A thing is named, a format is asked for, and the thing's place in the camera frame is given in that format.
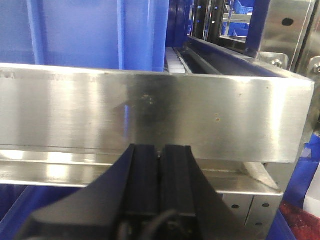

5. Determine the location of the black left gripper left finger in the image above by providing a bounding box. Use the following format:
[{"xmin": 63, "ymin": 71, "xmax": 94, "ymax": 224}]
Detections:
[{"xmin": 14, "ymin": 144, "xmax": 159, "ymax": 240}]

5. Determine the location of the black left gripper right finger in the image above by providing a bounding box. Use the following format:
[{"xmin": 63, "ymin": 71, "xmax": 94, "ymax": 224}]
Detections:
[{"xmin": 159, "ymin": 145, "xmax": 256, "ymax": 240}]

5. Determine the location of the blue plastic crate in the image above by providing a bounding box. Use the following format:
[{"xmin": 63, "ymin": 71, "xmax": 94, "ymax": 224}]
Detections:
[{"xmin": 0, "ymin": 0, "xmax": 169, "ymax": 72}]

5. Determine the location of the blue storage bin background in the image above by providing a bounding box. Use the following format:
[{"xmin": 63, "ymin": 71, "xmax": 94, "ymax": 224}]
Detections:
[{"xmin": 220, "ymin": 0, "xmax": 255, "ymax": 38}]

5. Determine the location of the stainless steel conveyor frame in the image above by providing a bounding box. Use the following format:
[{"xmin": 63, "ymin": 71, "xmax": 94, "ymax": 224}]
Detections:
[{"xmin": 0, "ymin": 63, "xmax": 320, "ymax": 240}]

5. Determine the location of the blue conveyor guide rail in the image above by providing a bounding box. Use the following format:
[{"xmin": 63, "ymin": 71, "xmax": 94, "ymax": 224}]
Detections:
[{"xmin": 176, "ymin": 36, "xmax": 288, "ymax": 78}]

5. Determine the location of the stainless steel upright bracket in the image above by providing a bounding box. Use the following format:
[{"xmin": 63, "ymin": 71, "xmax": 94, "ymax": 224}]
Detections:
[{"xmin": 257, "ymin": 0, "xmax": 320, "ymax": 80}]

